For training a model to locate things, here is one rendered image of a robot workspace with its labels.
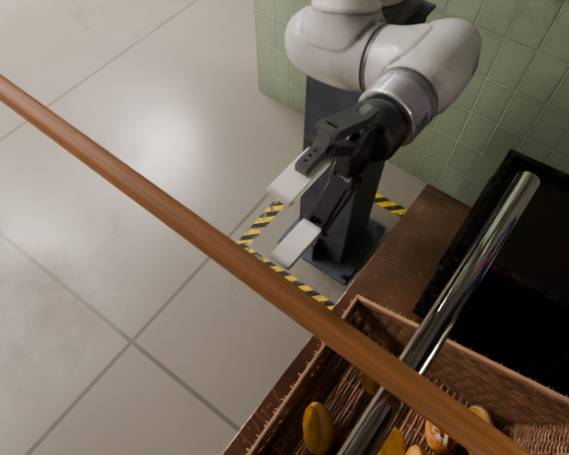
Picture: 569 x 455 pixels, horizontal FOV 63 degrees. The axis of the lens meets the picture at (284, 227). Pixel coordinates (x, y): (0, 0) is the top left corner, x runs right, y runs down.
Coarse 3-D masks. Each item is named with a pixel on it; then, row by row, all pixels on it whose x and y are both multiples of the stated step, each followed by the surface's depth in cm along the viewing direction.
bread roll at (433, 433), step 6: (426, 420) 96; (426, 426) 95; (432, 426) 93; (426, 432) 94; (432, 432) 93; (438, 432) 92; (426, 438) 94; (432, 438) 92; (438, 438) 92; (444, 438) 91; (450, 438) 91; (432, 444) 92; (438, 444) 91; (444, 444) 91; (450, 444) 91; (438, 450) 92; (444, 450) 92
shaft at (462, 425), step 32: (0, 96) 62; (64, 128) 58; (96, 160) 56; (128, 192) 54; (160, 192) 53; (192, 224) 51; (224, 256) 49; (256, 256) 49; (256, 288) 48; (288, 288) 47; (320, 320) 45; (352, 352) 43; (384, 352) 43; (384, 384) 42; (416, 384) 42; (448, 416) 40; (480, 448) 39; (512, 448) 39
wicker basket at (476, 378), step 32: (352, 320) 107; (384, 320) 97; (320, 352) 91; (448, 352) 90; (320, 384) 101; (448, 384) 101; (480, 384) 91; (512, 384) 83; (288, 416) 98; (352, 416) 98; (416, 416) 98; (512, 416) 93; (544, 416) 85; (256, 448) 82; (288, 448) 95; (544, 448) 84
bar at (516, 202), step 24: (528, 192) 57; (504, 216) 55; (480, 240) 53; (504, 240) 54; (480, 264) 52; (456, 288) 50; (432, 312) 49; (456, 312) 49; (432, 336) 47; (408, 360) 46; (432, 360) 47; (384, 408) 44; (360, 432) 43; (384, 432) 43
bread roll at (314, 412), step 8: (312, 408) 94; (320, 408) 94; (304, 416) 95; (312, 416) 93; (320, 416) 92; (328, 416) 93; (304, 424) 94; (312, 424) 93; (320, 424) 91; (328, 424) 92; (304, 432) 94; (312, 432) 92; (320, 432) 91; (328, 432) 91; (304, 440) 93; (312, 440) 91; (320, 440) 90; (328, 440) 91; (312, 448) 91; (320, 448) 90; (328, 448) 91
